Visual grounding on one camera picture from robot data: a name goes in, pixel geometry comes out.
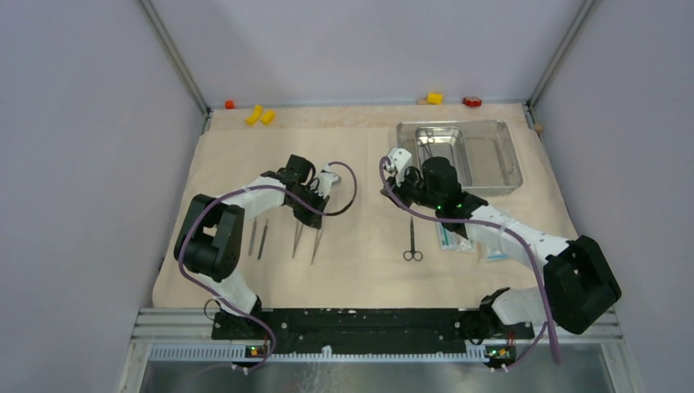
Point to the teal white sterile packet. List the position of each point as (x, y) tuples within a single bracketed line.
[(446, 239)]

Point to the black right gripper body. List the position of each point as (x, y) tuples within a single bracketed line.
[(413, 189)]

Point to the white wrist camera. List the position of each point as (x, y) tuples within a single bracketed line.
[(398, 160), (326, 180)]

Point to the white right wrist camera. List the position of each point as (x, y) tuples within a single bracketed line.
[(398, 160)]

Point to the blue white sterile pouch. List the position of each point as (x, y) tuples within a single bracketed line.
[(488, 254)]

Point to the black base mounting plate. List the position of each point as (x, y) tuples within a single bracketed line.
[(368, 331)]

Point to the steel tweezers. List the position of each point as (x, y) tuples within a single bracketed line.
[(297, 236), (316, 244)]

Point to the yellow block at back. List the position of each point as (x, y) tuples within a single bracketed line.
[(434, 98)]

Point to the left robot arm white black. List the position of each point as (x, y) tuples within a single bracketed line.
[(208, 247)]

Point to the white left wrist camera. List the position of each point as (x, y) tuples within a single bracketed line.
[(326, 180)]

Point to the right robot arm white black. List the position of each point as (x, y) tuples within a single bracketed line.
[(574, 285)]

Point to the steel forceps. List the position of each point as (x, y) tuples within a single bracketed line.
[(426, 141)]

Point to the yellow block left one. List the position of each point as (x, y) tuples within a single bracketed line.
[(254, 116)]

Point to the beige wrapping cloth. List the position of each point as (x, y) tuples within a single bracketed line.
[(360, 262)]

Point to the red object at back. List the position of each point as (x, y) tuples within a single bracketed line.
[(472, 101)]

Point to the yellow block left two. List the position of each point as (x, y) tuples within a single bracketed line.
[(268, 117)]

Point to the large steel tray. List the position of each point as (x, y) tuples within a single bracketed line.
[(494, 165)]

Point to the small steel instrument tray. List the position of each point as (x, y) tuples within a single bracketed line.
[(450, 144)]

